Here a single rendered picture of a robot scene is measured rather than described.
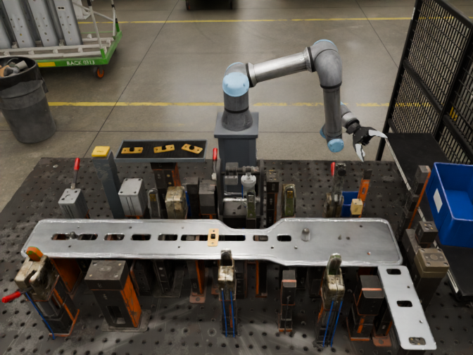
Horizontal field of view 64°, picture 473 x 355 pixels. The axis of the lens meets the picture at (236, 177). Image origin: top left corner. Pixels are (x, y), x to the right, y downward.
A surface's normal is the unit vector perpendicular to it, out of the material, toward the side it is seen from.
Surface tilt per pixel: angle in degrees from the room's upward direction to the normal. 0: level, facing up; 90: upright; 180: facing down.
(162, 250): 0
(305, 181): 0
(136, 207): 90
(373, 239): 0
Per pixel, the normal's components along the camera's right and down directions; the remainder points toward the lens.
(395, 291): -0.04, -0.77
